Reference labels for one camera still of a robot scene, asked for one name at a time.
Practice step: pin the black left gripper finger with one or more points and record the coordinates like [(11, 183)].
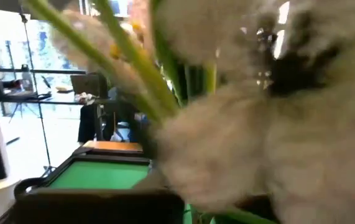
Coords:
[(102, 208)]

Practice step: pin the white flower bunch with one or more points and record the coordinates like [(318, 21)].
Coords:
[(258, 140)]

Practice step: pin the thin black tripod stand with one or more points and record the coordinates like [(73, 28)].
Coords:
[(39, 105)]

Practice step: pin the dark laptop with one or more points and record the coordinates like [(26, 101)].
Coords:
[(88, 85)]

